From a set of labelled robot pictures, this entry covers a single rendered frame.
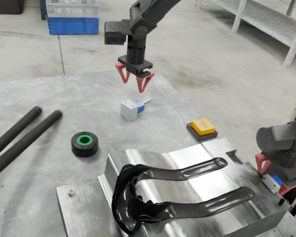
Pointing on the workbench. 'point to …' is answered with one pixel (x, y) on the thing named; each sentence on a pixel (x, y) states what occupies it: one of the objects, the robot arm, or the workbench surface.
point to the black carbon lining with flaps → (227, 199)
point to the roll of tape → (84, 144)
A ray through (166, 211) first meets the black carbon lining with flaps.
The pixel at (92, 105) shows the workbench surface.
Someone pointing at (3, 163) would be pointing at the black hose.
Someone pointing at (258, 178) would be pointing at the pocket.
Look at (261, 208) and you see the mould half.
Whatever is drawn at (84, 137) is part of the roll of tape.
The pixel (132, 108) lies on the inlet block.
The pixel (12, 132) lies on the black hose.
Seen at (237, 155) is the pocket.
